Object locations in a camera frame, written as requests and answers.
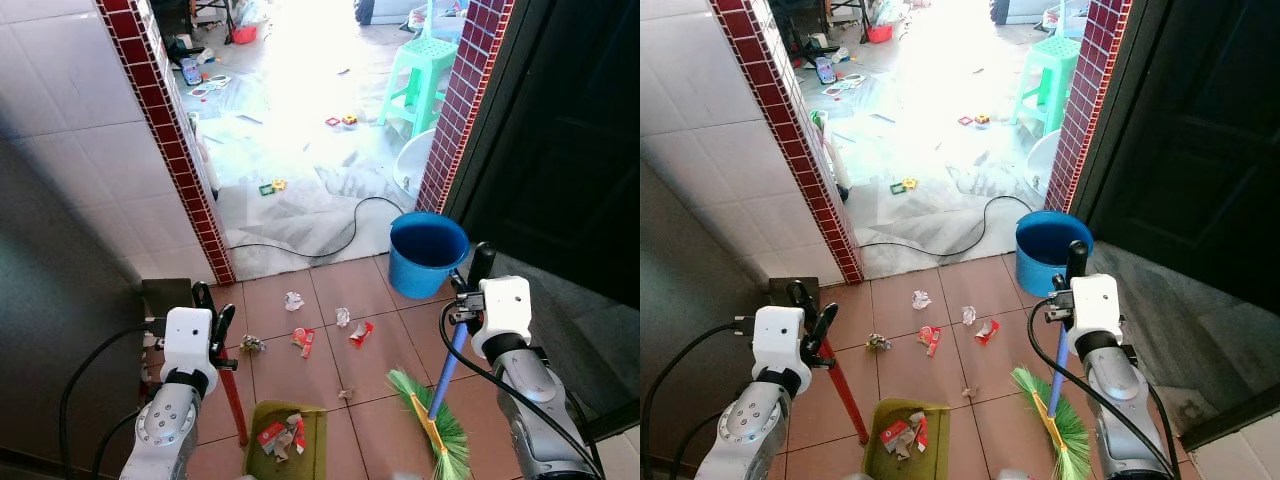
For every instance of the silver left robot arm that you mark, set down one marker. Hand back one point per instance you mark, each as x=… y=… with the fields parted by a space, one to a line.
x=170 y=425
x=750 y=425

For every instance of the dark brown box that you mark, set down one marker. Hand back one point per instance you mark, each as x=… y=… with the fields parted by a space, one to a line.
x=168 y=298
x=785 y=290

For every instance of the blue plastic bucket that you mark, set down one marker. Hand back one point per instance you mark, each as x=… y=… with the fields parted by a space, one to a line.
x=428 y=265
x=1050 y=260

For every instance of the grey brown crumpled scrap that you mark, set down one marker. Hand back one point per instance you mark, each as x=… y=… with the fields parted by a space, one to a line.
x=252 y=344
x=878 y=343

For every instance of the white crumpled paper ball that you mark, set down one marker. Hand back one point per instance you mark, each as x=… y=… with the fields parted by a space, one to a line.
x=921 y=299
x=293 y=301

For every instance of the small red wrapper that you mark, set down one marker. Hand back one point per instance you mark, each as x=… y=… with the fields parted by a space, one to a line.
x=303 y=341
x=930 y=340
x=299 y=433
x=920 y=433

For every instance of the red and white wrapper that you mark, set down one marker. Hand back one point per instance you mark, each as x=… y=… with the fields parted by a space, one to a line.
x=361 y=333
x=987 y=331

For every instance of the red wrapper with white label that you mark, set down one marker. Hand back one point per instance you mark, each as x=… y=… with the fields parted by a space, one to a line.
x=271 y=433
x=893 y=432

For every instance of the small white crumpled paper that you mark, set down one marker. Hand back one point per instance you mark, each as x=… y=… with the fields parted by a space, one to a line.
x=342 y=317
x=968 y=315

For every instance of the white plastic basin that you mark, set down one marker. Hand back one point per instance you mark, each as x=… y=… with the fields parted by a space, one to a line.
x=415 y=165
x=1043 y=165

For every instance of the brown crumpled paper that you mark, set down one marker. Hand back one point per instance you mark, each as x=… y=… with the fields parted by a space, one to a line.
x=287 y=447
x=906 y=445

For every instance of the green and yellow toy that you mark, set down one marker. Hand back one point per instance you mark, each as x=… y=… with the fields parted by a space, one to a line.
x=272 y=186
x=904 y=185

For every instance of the dark wooden door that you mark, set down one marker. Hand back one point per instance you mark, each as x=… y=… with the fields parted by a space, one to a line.
x=1200 y=130
x=570 y=130

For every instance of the red and yellow toy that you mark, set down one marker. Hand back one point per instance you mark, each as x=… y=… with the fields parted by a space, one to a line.
x=342 y=121
x=974 y=120

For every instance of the green plastic stool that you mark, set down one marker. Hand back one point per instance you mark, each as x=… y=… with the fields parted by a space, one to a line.
x=425 y=55
x=1055 y=55

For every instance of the black tyre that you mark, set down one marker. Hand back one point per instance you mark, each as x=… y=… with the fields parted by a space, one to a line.
x=999 y=10
x=364 y=10

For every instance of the red plastic basin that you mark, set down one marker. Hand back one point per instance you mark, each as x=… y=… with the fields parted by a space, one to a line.
x=243 y=35
x=879 y=34

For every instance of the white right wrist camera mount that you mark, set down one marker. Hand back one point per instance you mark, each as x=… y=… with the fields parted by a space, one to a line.
x=503 y=312
x=1096 y=308

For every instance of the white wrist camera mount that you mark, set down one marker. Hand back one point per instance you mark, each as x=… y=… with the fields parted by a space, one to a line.
x=188 y=340
x=503 y=312
x=780 y=338
x=1096 y=308

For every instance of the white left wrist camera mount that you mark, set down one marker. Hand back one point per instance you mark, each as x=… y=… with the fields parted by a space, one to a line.
x=780 y=338
x=188 y=340

